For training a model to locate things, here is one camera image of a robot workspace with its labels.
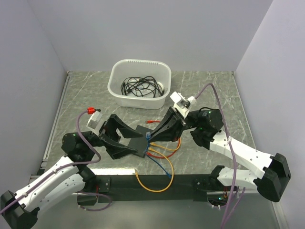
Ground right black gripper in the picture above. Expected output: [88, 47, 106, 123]
[147, 105, 201, 142]

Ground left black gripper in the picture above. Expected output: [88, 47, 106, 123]
[85, 114, 144, 158]

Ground black network switch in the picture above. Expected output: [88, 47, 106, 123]
[127, 125, 152, 158]

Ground blue ethernet cable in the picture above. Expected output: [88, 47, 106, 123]
[144, 131, 173, 180]

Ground yellow ethernet cable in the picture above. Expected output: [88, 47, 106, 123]
[151, 138, 182, 152]
[134, 148, 175, 193]

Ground red ethernet cable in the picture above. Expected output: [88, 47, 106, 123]
[145, 119, 181, 160]

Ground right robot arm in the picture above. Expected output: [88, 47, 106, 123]
[148, 107, 291, 202]

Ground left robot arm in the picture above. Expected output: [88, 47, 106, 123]
[0, 111, 143, 229]

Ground white plastic tub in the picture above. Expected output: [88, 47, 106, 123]
[108, 59, 172, 110]

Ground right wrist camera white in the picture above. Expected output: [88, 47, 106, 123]
[170, 91, 196, 119]

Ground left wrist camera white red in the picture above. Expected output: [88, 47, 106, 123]
[86, 109, 104, 136]

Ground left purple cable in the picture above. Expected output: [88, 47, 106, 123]
[0, 111, 113, 215]

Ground aluminium rail frame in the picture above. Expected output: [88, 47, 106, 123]
[35, 71, 283, 229]

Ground black tangled cables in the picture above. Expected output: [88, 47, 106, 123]
[121, 75, 166, 98]

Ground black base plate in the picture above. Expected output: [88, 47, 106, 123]
[76, 174, 239, 206]

